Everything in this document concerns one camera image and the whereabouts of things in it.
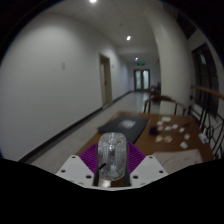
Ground black railing with wooden handrail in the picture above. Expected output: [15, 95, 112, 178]
[190, 84, 224, 160]

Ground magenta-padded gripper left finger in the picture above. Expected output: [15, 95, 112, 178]
[55, 143, 100, 188]

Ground wooden armchair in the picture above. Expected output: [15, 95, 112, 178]
[143, 94, 188, 116]

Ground translucent grey computer mouse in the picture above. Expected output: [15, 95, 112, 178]
[96, 132, 129, 182]

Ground glass double door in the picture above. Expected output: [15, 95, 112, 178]
[133, 68, 151, 92]

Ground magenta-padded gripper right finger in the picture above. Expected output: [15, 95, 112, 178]
[126, 141, 169, 187]

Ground beige side door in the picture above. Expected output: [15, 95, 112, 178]
[99, 53, 114, 108]

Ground small black box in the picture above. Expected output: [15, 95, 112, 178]
[148, 126, 159, 136]

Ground dark window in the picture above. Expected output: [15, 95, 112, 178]
[191, 43, 221, 118]

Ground dark closed laptop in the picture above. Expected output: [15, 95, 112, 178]
[97, 114, 151, 144]

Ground ceiling lights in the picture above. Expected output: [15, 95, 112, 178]
[89, 0, 140, 62]

